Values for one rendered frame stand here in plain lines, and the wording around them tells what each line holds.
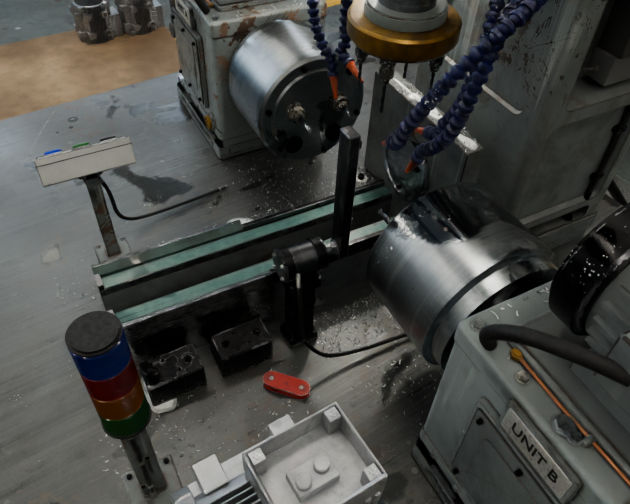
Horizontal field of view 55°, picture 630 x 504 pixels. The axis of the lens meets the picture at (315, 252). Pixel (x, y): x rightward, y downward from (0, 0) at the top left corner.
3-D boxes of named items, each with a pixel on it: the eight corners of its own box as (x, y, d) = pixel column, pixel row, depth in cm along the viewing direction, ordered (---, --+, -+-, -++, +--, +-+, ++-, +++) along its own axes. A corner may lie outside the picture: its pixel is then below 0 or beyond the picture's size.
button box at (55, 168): (132, 161, 119) (124, 134, 118) (137, 162, 113) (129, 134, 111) (42, 185, 113) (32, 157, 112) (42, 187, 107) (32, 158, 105)
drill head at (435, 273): (445, 238, 120) (473, 134, 102) (598, 404, 95) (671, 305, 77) (335, 279, 111) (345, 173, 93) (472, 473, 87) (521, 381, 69)
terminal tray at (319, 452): (331, 428, 74) (334, 398, 68) (382, 504, 68) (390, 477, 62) (243, 478, 69) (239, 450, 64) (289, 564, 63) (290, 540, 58)
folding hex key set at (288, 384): (312, 387, 109) (312, 382, 107) (306, 402, 106) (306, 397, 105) (266, 373, 110) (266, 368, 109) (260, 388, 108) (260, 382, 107)
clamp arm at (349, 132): (342, 244, 106) (354, 123, 88) (351, 255, 105) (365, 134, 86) (325, 250, 105) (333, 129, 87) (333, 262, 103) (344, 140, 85)
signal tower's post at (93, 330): (170, 455, 99) (120, 292, 69) (186, 498, 94) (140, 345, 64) (122, 476, 96) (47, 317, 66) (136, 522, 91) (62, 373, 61)
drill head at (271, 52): (297, 77, 160) (299, -18, 141) (368, 154, 138) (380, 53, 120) (208, 99, 151) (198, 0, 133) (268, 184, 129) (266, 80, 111)
